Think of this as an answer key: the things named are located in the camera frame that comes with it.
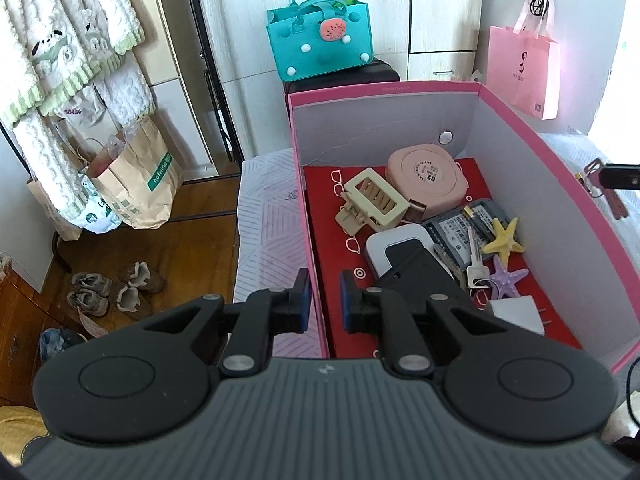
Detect keys with red fob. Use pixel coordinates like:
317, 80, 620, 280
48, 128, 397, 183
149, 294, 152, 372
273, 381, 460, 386
575, 157, 629, 220

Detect black power adapter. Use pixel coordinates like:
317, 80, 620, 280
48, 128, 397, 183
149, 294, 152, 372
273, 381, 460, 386
375, 240, 474, 313

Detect white pocket wifi device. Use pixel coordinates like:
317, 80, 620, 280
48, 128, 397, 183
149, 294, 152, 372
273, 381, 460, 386
366, 223, 435, 278

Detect beige hair claw clip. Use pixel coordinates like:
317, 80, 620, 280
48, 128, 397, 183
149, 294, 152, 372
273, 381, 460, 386
331, 167, 409, 236

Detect yellow starfish clip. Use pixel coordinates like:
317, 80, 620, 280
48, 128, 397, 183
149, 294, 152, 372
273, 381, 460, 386
482, 217, 525, 268

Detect purple starfish clip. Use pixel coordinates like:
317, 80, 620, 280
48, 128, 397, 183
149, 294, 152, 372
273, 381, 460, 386
488, 255, 529, 300

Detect small battery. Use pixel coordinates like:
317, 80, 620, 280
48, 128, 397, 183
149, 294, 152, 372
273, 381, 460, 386
462, 206, 488, 236

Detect pink cardboard box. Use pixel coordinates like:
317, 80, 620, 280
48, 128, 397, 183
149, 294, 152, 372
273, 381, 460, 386
288, 81, 639, 372

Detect pink square compact case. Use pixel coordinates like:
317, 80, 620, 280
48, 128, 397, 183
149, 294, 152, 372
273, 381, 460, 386
385, 144, 469, 222

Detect white charger with label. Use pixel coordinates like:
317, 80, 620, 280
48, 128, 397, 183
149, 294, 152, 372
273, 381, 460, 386
485, 296, 546, 336

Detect grey patterned tablecloth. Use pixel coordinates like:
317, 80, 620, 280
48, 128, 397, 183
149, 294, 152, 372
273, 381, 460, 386
232, 147, 324, 359

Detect brown fuzzy boots pair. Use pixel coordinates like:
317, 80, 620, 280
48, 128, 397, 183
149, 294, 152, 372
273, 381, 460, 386
113, 261, 166, 322

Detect pink paper gift bag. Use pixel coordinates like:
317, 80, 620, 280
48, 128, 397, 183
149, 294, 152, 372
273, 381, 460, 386
486, 0, 561, 120

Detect grey sneakers pair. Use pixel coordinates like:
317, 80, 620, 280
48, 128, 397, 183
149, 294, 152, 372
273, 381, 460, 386
67, 273, 113, 318

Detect brown paper bag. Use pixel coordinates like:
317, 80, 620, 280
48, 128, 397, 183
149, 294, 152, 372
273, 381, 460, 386
76, 117, 182, 230

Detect yellow waste bin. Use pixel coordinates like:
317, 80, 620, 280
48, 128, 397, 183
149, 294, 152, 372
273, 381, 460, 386
38, 327, 87, 363

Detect black clothes rack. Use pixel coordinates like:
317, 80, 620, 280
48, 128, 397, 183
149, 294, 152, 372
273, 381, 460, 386
0, 0, 245, 271

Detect black suitcase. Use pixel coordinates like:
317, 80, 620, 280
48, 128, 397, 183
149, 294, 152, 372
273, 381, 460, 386
283, 58, 400, 112

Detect white wardrobe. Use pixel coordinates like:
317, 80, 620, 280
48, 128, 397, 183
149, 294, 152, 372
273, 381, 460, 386
200, 0, 482, 158

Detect teal felt tote bag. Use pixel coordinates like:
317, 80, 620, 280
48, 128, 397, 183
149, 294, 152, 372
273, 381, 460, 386
266, 0, 374, 82

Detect white fluffy robe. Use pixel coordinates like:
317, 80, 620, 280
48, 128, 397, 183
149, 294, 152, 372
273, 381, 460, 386
1, 0, 156, 222

